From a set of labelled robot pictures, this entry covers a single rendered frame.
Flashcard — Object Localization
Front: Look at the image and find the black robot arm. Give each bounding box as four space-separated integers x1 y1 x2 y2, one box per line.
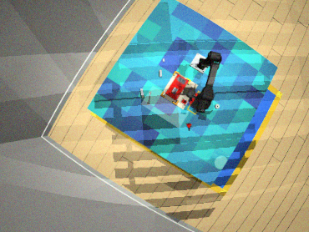
191 51 222 113

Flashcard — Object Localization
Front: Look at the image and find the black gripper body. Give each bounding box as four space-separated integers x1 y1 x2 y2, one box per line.
187 89 211 109

